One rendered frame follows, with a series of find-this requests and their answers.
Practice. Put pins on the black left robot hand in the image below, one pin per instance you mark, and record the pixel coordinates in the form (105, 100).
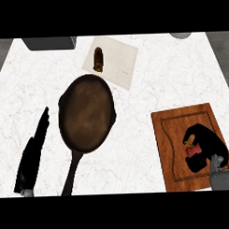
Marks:
(29, 160)

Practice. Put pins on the dark cast iron pan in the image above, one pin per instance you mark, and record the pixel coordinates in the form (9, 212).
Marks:
(86, 114)

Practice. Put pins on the grey round object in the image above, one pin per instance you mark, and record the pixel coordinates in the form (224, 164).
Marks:
(180, 35)

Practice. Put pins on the brown wooden cutting board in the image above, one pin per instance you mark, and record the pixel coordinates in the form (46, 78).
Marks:
(176, 142)

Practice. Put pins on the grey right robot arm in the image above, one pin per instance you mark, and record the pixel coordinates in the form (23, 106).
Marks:
(223, 175)

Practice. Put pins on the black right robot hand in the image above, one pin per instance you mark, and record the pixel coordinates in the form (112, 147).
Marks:
(211, 141)

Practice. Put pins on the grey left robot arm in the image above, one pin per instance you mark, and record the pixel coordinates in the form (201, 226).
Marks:
(27, 193)

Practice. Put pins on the dark grey box appliance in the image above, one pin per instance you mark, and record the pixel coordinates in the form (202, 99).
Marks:
(50, 43)

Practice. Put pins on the white square placemat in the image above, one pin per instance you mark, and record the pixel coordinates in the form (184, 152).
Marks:
(114, 61)

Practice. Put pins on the red bell pepper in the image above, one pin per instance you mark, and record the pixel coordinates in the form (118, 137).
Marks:
(193, 148)

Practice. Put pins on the brown bottle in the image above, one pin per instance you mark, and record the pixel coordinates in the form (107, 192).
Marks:
(98, 59)

